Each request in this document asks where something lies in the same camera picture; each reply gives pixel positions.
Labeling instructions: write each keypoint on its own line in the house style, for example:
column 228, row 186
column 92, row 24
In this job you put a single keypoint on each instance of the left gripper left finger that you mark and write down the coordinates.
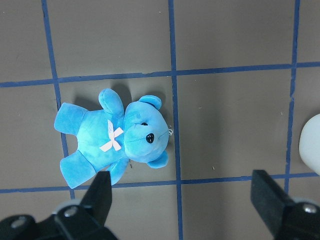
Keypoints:
column 73, row 220

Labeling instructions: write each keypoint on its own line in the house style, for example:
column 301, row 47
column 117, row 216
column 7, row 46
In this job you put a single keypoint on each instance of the blue teddy bear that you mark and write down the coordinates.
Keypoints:
column 113, row 136

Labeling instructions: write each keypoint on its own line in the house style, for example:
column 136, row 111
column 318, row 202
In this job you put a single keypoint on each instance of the white trash can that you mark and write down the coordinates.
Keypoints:
column 309, row 144

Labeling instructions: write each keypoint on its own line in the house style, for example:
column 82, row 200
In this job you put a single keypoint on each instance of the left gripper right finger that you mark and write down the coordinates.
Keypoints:
column 285, row 217

